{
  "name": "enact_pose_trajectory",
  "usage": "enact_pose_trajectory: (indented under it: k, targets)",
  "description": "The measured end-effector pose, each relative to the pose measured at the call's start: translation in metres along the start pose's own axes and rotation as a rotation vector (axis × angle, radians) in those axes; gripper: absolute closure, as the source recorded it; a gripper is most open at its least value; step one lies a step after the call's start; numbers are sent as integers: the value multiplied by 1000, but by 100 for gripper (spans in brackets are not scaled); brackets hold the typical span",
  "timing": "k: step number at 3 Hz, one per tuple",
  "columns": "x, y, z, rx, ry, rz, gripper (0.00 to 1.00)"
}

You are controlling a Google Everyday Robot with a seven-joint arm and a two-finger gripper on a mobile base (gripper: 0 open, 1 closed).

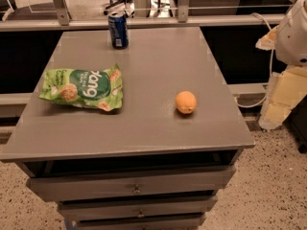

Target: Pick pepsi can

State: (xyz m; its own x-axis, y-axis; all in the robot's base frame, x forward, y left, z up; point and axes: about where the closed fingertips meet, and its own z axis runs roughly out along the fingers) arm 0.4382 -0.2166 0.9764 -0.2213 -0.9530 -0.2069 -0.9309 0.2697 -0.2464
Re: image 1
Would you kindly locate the green chips bag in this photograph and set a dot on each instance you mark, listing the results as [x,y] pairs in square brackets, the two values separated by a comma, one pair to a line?
[84,88]

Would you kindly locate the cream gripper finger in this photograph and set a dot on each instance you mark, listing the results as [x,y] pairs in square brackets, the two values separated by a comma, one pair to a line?
[285,91]
[267,41]

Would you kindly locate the blue pepsi can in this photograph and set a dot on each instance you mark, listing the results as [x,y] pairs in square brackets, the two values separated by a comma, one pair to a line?
[117,23]

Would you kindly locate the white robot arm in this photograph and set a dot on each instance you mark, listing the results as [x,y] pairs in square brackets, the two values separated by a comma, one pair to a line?
[291,37]

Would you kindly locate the grey metal railing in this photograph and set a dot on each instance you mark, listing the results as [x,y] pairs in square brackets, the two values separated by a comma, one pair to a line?
[46,15]

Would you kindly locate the orange fruit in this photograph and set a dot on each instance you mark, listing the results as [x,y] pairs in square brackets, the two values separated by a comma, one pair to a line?
[186,102]

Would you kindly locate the grey drawer cabinet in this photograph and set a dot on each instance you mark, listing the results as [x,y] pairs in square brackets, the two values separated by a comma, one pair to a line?
[145,166]

